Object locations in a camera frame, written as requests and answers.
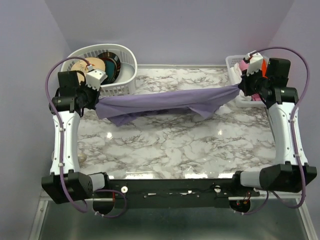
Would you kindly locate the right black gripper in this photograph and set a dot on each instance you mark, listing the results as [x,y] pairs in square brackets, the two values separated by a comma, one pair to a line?
[244,84]

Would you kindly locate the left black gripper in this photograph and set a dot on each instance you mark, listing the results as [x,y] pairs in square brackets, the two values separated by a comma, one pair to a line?
[96,95]

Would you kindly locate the purple t shirt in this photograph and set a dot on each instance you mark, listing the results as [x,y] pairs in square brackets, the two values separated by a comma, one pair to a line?
[121,110]

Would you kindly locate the white rectangular tray basket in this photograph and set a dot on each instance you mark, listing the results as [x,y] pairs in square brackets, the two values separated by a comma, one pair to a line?
[234,74]

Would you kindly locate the white oval dish basket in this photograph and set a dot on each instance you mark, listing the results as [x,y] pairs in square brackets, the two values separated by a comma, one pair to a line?
[125,83]

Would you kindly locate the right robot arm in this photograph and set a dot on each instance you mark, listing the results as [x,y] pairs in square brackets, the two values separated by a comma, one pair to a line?
[291,171]

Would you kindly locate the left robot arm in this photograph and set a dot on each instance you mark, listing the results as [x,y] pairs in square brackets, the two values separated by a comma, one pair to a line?
[65,182]

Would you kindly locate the orange rolled t shirt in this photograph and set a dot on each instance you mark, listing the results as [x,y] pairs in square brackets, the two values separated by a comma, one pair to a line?
[264,68]

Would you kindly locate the beige floral plate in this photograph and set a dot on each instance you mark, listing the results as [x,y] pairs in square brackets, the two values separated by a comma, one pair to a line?
[82,70]

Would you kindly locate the pink rolled t shirt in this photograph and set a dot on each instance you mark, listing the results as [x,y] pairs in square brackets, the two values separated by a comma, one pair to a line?
[243,65]

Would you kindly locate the dark teal plate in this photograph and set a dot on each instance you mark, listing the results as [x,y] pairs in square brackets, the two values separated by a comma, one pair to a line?
[110,70]

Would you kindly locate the black rimmed plate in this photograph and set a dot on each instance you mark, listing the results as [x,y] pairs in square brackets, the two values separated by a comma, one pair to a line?
[111,56]

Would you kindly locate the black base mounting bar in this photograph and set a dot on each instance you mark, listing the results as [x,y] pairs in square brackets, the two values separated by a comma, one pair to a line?
[174,193]

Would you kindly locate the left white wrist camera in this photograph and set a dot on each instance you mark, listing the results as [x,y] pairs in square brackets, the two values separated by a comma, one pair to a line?
[94,79]

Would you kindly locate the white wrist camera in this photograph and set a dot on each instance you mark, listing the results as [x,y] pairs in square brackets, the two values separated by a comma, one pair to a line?
[254,61]
[94,79]

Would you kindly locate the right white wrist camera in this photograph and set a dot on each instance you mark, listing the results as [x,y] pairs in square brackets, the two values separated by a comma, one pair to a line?
[254,61]

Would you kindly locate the aluminium rail frame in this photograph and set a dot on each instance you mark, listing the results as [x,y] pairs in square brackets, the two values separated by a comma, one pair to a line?
[283,195]

